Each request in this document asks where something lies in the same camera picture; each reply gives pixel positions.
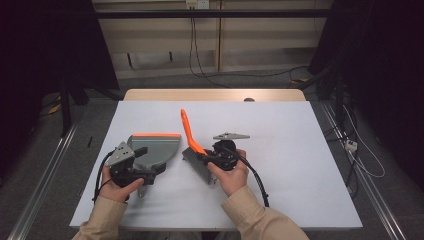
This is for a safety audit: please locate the white table board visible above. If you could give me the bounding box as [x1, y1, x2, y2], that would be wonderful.
[69, 99, 364, 232]

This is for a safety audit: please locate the black metal stand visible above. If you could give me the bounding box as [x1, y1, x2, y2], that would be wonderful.
[59, 77, 73, 138]

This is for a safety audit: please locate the hand-held gripper black cable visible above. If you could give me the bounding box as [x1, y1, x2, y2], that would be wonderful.
[92, 149, 116, 204]
[223, 146, 271, 208]

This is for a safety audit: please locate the black floor cable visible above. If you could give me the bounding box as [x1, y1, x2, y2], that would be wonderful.
[328, 99, 360, 198]

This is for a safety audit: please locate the white cable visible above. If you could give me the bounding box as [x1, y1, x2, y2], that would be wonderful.
[342, 104, 387, 179]

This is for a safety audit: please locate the black horizontal bar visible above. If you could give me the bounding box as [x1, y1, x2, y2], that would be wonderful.
[94, 9, 334, 19]

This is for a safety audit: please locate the black hanging cable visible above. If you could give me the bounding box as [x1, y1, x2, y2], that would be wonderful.
[187, 16, 231, 90]
[192, 16, 310, 79]

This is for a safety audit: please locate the white wall socket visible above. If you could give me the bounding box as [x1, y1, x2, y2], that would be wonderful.
[185, 0, 210, 10]

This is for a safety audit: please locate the grey dustpan with orange edge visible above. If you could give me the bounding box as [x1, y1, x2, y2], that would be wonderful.
[126, 132, 182, 198]

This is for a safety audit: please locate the black curtain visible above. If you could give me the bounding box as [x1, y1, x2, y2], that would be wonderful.
[308, 0, 424, 191]
[0, 0, 120, 179]

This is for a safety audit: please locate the person's left hand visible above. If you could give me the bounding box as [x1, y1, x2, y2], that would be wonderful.
[98, 164, 146, 204]

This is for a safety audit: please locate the aluminium floor rail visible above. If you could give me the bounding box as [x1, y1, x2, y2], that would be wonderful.
[319, 101, 408, 240]
[6, 122, 80, 240]

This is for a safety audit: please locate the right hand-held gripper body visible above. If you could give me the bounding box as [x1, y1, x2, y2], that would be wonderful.
[206, 132, 251, 172]

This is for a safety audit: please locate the wooden table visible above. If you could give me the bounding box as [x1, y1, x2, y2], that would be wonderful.
[123, 88, 307, 102]

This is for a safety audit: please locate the person's right hand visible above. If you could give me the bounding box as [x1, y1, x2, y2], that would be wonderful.
[207, 148, 250, 198]

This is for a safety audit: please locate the left hand-held gripper black cable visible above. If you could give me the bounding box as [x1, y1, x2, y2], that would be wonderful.
[92, 149, 116, 204]

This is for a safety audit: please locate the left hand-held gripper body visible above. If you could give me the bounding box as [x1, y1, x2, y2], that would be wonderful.
[105, 141, 157, 188]

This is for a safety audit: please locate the white power adapter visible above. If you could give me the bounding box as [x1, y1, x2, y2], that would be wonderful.
[344, 139, 359, 153]

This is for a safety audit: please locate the right hand-held gripper black cable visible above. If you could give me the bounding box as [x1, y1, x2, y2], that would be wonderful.
[223, 146, 271, 208]

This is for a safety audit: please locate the orange brush with grey bristles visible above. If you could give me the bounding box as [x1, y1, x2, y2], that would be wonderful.
[180, 108, 218, 185]

